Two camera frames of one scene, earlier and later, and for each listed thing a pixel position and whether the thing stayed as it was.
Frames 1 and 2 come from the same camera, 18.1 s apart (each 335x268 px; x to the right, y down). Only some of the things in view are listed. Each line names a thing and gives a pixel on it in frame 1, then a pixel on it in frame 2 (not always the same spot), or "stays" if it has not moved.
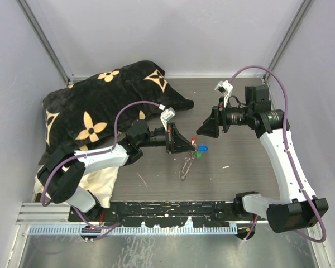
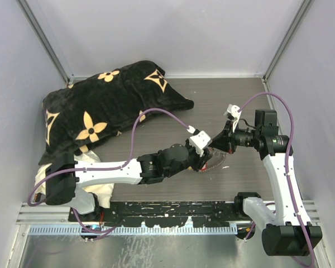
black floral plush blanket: [91, 112] stays
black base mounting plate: [164, 213] stays
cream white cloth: [100, 183] stays
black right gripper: [210, 127] -> [225, 140]
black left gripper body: [169, 138] -> [194, 160]
